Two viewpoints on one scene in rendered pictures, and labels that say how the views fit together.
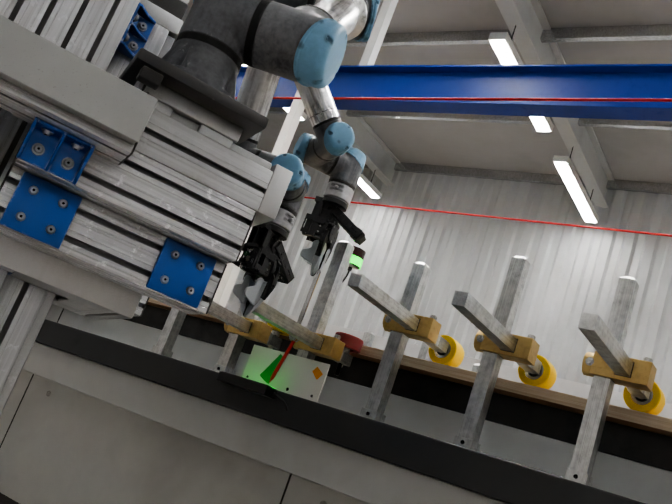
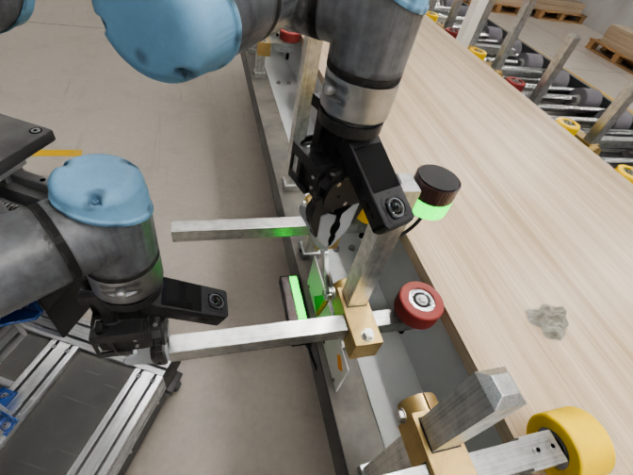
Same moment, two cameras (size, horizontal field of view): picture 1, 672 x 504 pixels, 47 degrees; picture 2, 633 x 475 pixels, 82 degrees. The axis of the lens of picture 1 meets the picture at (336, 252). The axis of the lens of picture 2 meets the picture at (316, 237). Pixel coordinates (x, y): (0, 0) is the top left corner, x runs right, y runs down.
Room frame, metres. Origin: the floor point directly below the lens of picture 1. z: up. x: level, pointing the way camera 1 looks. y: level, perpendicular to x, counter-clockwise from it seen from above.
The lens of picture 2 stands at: (1.61, -0.13, 1.40)
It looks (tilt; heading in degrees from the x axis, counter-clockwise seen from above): 46 degrees down; 29
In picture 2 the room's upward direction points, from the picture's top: 14 degrees clockwise
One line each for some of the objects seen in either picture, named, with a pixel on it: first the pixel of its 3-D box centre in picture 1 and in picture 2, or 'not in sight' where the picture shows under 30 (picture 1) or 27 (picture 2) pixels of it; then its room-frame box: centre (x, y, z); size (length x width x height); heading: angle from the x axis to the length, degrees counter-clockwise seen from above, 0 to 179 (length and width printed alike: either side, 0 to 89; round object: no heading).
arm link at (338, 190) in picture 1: (337, 194); (355, 93); (1.94, 0.05, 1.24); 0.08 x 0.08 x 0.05
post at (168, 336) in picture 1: (189, 285); (300, 118); (2.32, 0.38, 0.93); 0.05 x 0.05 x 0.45; 52
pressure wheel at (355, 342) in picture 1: (343, 354); (411, 315); (2.06, -0.11, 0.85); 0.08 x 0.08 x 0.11
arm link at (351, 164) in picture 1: (347, 169); (377, 6); (1.94, 0.05, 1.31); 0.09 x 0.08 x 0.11; 109
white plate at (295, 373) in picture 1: (283, 372); (324, 319); (2.00, 0.02, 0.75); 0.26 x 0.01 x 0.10; 52
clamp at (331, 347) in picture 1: (317, 345); (355, 316); (1.99, -0.04, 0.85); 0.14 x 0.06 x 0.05; 52
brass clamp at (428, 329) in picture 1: (410, 326); (439, 459); (1.84, -0.23, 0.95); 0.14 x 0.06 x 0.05; 52
